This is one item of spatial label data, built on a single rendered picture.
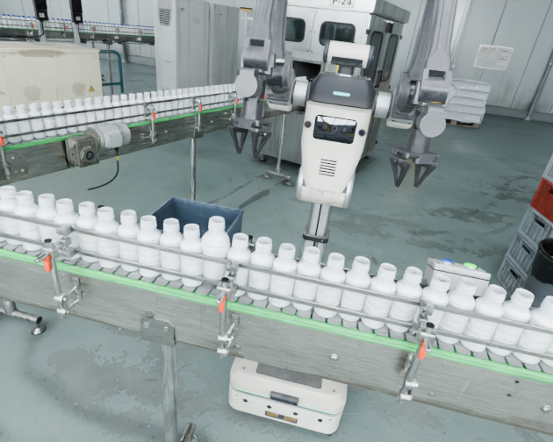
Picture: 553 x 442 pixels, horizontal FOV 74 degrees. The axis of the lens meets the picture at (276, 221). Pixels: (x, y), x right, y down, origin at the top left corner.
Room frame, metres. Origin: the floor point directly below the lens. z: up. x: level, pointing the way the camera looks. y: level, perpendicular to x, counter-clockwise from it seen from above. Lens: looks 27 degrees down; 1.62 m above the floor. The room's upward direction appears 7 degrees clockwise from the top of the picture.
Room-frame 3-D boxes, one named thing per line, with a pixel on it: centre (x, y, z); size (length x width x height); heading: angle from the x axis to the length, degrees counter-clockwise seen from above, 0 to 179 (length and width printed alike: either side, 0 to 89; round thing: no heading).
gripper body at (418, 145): (0.97, -0.34, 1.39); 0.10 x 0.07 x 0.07; 111
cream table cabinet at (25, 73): (4.28, 2.82, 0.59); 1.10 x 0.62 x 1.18; 153
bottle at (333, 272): (0.74, -0.15, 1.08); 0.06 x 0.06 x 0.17
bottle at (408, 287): (0.72, -0.33, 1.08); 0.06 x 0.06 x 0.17
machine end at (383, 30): (5.25, -0.48, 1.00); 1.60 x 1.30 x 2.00; 153
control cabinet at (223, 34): (7.67, 1.55, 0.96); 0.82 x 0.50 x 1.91; 153
